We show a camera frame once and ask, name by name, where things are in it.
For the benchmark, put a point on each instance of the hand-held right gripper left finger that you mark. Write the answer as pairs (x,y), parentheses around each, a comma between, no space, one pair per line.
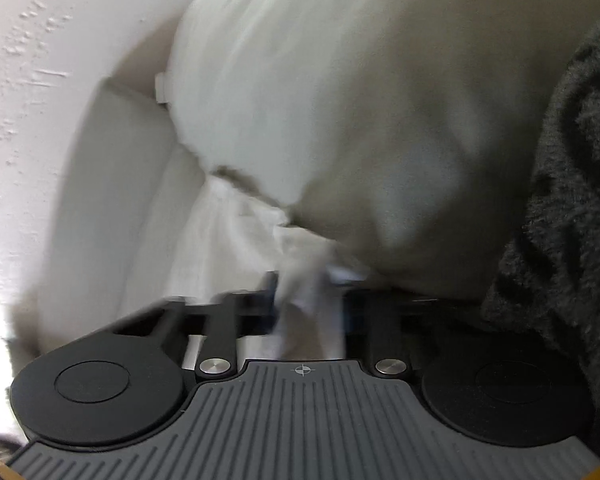
(220,320)

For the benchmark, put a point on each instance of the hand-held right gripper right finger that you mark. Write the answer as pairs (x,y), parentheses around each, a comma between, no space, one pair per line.
(382,325)

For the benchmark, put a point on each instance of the white garment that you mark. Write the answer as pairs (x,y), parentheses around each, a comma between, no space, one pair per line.
(240,240)

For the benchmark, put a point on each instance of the grey sofa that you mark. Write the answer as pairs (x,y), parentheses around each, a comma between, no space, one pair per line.
(110,185)

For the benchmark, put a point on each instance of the beige cushion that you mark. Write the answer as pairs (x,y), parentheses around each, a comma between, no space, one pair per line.
(355,110)

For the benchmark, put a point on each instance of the black fuzzy blanket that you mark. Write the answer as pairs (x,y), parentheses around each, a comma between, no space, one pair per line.
(575,210)

